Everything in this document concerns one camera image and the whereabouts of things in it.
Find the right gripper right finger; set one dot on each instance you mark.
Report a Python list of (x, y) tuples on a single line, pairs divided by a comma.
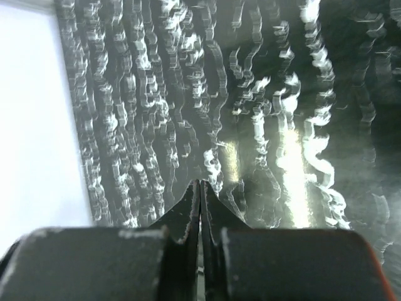
[(215, 216)]

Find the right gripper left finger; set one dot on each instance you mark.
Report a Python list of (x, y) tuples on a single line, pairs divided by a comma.
[(181, 223)]

